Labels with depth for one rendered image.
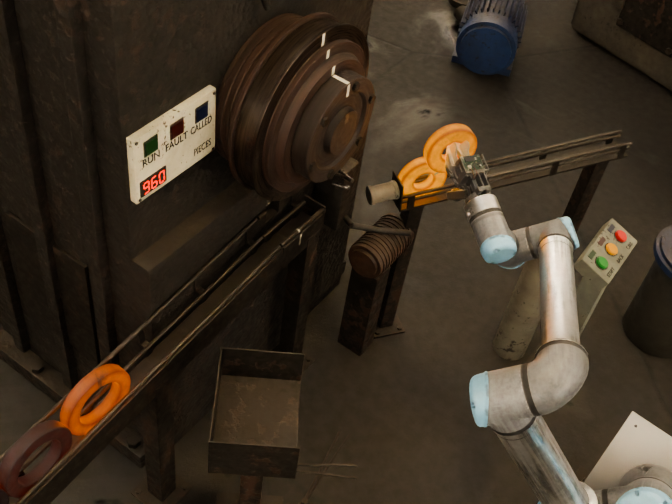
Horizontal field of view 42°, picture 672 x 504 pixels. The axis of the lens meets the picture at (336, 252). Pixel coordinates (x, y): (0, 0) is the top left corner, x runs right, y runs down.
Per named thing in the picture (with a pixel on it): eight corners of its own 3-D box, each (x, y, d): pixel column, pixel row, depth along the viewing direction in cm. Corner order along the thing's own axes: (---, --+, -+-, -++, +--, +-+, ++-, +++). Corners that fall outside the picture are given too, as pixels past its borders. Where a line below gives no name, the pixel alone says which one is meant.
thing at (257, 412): (205, 575, 244) (208, 442, 191) (215, 490, 262) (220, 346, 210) (278, 580, 245) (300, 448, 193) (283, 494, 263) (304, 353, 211)
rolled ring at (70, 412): (53, 435, 191) (44, 426, 192) (98, 438, 208) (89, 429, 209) (102, 366, 191) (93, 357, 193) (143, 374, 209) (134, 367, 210)
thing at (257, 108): (227, 221, 216) (233, 64, 182) (336, 134, 245) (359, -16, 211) (247, 234, 214) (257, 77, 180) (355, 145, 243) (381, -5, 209)
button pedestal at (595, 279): (518, 373, 305) (573, 254, 261) (547, 332, 320) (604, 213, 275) (558, 398, 300) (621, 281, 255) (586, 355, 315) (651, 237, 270)
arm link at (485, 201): (494, 221, 235) (462, 226, 232) (487, 206, 237) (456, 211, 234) (506, 205, 227) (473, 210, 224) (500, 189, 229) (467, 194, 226)
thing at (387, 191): (364, 196, 265) (365, 182, 260) (392, 189, 267) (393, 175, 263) (371, 209, 261) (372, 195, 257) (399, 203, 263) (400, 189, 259)
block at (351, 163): (308, 216, 267) (315, 157, 249) (323, 203, 272) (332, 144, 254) (336, 233, 263) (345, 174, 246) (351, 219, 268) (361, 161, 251)
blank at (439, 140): (423, 130, 236) (428, 137, 234) (475, 116, 239) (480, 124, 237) (420, 172, 248) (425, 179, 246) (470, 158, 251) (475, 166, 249)
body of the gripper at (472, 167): (482, 151, 233) (498, 189, 228) (472, 168, 240) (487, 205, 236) (457, 154, 231) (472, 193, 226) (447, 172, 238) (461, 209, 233)
